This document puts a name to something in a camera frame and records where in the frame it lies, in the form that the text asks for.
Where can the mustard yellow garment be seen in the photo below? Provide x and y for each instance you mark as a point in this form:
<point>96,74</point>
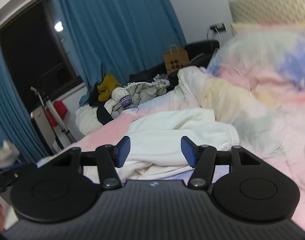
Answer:
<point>107,85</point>

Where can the white duvet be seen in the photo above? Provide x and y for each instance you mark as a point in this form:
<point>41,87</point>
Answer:
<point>87,120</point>

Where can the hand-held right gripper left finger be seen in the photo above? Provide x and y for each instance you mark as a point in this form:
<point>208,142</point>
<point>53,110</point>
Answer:
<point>123,152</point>

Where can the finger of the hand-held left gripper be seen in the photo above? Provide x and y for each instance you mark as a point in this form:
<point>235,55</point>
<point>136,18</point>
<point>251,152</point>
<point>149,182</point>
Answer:
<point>5,178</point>

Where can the white pants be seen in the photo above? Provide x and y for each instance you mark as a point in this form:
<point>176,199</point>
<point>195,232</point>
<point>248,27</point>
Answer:
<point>167,135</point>

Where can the red cloth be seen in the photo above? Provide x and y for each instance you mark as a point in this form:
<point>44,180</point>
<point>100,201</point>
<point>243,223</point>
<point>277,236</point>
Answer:
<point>60,108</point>

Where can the wall power socket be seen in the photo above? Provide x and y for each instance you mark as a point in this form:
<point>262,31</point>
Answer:
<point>218,27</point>

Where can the pastel tie-dye blanket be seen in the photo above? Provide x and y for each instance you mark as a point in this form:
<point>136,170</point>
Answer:
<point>262,80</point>

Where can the black chair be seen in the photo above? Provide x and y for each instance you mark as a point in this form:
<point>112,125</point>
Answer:
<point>200,50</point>

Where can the grey white garment purple label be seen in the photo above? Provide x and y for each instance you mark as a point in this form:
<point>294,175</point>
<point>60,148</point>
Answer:
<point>140,92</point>

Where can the black garment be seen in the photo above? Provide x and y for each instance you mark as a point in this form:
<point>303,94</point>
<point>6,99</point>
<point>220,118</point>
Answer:
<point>102,115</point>

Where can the brown paper bag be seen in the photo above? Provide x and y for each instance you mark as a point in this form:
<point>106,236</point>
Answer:
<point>176,60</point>

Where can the dark window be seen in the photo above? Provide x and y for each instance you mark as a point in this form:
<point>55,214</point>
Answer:
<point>30,55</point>

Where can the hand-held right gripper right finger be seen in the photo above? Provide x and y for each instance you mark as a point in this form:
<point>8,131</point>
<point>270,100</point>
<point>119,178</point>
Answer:
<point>187,152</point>

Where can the pastel bed sheet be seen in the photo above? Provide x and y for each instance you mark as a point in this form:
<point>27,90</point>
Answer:
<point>100,135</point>

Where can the beige padded headboard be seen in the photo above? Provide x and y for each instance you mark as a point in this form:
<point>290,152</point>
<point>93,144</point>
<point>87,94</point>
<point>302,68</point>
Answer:
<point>267,7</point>

